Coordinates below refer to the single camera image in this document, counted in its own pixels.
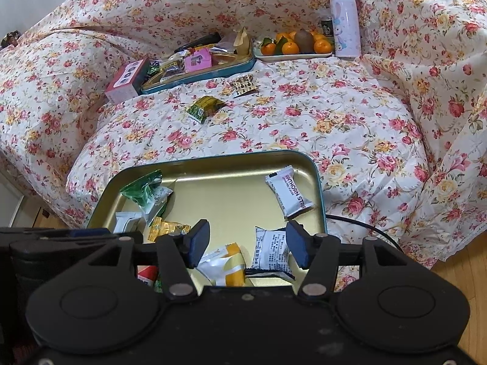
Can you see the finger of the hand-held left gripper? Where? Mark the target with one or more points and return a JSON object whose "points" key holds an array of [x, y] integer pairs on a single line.
{"points": [[89, 232]]}

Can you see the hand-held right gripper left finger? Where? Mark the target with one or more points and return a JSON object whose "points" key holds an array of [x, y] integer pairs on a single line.
{"points": [[198, 241]]}

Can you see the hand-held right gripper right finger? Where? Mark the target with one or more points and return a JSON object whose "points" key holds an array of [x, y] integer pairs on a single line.
{"points": [[298, 243]]}

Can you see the white blue snack packet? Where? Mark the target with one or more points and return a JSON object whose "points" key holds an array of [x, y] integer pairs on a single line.
{"points": [[272, 249]]}

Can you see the orange yellow snack packet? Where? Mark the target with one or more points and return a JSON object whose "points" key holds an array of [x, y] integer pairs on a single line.
{"points": [[167, 228]]}

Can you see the yellow white snack packet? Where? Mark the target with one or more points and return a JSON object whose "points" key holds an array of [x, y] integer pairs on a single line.
{"points": [[224, 264]]}

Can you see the grey snack packet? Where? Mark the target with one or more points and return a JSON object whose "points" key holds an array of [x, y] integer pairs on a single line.
{"points": [[125, 221]]}

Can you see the white dark-lettered snack packet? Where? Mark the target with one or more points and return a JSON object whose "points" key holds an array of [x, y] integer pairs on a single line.
{"points": [[291, 194]]}

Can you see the gold tin tray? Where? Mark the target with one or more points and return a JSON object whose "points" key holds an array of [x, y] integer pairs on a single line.
{"points": [[228, 194]]}

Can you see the red white snack packet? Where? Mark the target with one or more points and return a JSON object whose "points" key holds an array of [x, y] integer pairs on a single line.
{"points": [[146, 273]]}

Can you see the dark green snack packet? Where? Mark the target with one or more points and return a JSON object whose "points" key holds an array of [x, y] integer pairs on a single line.
{"points": [[142, 189]]}

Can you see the green yellow snack packet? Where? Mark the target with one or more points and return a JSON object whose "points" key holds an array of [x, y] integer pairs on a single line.
{"points": [[203, 108]]}

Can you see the large pink box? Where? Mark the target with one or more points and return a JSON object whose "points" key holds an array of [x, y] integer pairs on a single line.
{"points": [[125, 80]]}

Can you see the gold patterned snack packet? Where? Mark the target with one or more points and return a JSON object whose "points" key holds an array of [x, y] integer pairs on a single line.
{"points": [[243, 84]]}

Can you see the teal tin tray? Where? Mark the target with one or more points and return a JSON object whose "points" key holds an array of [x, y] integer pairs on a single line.
{"points": [[213, 73]]}

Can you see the heap of assorted sweets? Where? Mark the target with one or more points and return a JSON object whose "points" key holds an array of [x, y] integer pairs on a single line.
{"points": [[171, 66]]}

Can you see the small pink box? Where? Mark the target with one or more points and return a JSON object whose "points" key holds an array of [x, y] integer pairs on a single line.
{"points": [[198, 61]]}

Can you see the white fruit plate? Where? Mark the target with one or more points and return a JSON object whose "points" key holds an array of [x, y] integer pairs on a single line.
{"points": [[293, 57]]}

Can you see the pile of mandarin oranges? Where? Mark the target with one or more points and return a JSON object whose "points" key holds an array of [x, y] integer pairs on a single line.
{"points": [[291, 48]]}

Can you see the long black packet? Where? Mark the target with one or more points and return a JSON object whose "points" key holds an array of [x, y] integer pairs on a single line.
{"points": [[201, 40]]}

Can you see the brown kiwi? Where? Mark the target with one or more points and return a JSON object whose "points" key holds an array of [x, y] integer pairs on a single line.
{"points": [[304, 41]]}

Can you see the cream paper packet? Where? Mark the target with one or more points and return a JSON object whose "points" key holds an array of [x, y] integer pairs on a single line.
{"points": [[242, 43]]}

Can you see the dark brown object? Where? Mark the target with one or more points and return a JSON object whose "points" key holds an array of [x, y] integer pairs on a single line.
{"points": [[9, 39]]}

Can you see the purple white bottle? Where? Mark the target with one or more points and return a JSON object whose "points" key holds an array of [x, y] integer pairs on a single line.
{"points": [[344, 26]]}

